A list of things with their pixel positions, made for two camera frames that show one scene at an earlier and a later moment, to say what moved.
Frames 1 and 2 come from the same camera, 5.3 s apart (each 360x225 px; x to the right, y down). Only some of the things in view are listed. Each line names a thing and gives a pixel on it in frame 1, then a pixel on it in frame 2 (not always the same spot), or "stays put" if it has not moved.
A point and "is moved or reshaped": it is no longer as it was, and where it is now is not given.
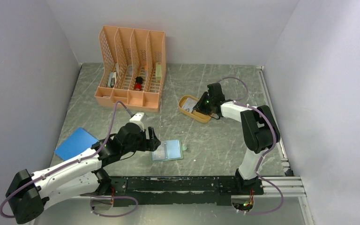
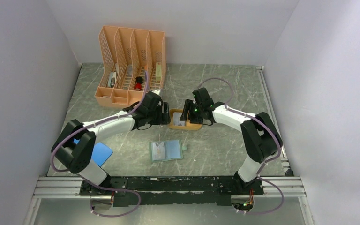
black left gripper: [154, 141] to [163, 118]
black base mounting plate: [175, 190] stays put
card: [189, 104] is moved or reshaped
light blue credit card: [173, 149] stays put
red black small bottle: [138, 83] stays put
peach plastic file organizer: [132, 68] stays put
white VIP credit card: [160, 153] stays put
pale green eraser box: [158, 72] stays put
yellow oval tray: [202, 116] is moved or reshaped
